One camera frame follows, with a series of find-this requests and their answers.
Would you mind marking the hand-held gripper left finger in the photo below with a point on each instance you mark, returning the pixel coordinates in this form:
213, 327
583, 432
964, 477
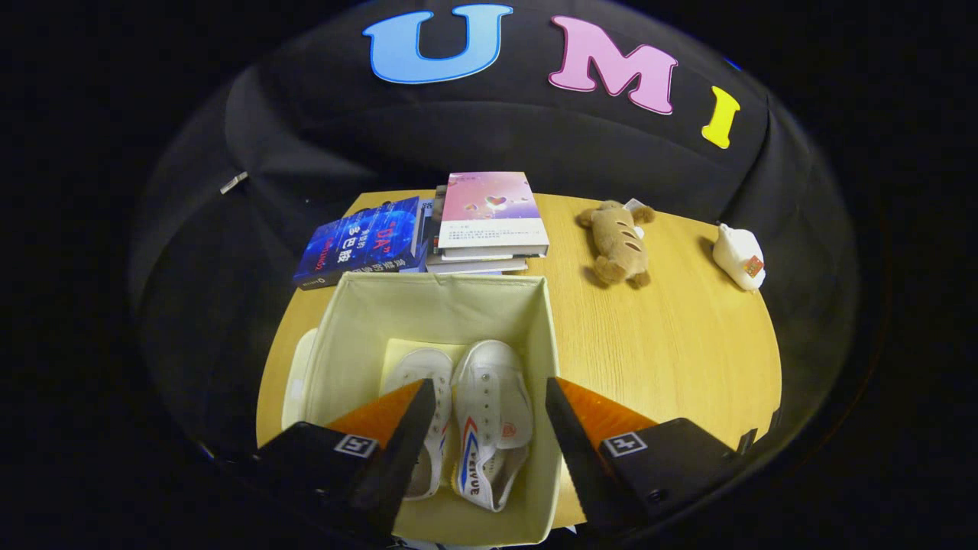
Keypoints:
397, 458

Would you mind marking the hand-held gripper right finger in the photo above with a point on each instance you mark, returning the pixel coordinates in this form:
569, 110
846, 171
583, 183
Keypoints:
577, 458

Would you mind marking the white canvas shoe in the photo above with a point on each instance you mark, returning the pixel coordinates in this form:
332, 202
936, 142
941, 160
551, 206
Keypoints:
493, 397
420, 370

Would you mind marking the pale fabric storage box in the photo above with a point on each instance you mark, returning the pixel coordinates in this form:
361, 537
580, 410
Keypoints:
435, 313

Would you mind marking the grey blue book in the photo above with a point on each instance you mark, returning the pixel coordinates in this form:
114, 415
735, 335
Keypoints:
474, 266

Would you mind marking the blue cover book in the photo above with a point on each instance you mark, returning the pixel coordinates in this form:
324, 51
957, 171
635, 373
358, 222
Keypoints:
359, 241

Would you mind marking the brown plush toy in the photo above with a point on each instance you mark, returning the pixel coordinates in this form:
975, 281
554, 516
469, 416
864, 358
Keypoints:
619, 241

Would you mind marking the white paperback book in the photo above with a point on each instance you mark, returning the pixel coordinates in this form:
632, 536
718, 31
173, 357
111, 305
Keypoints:
489, 253

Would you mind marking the white plush toy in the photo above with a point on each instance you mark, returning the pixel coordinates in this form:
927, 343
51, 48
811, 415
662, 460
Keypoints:
737, 252

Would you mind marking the pink cover book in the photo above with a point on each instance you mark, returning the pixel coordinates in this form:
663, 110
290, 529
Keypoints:
489, 210

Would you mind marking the black backdrop cloth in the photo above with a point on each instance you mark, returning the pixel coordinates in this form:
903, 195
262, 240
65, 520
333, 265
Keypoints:
535, 145

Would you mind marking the silver clip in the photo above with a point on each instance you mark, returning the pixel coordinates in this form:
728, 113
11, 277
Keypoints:
233, 182

